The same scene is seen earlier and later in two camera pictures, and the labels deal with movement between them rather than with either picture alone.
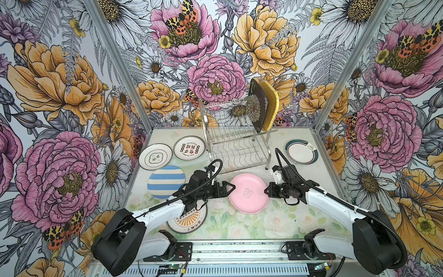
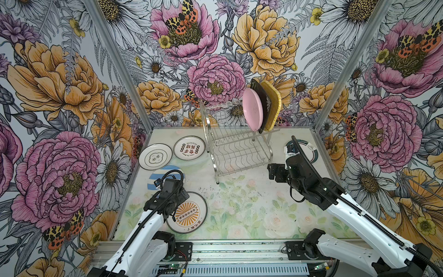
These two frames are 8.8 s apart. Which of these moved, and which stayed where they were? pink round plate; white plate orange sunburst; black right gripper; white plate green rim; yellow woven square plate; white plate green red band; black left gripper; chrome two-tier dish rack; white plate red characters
Moved: pink round plate; black left gripper; black right gripper
Stayed: white plate green rim; white plate red characters; chrome two-tier dish rack; white plate green red band; white plate orange sunburst; yellow woven square plate
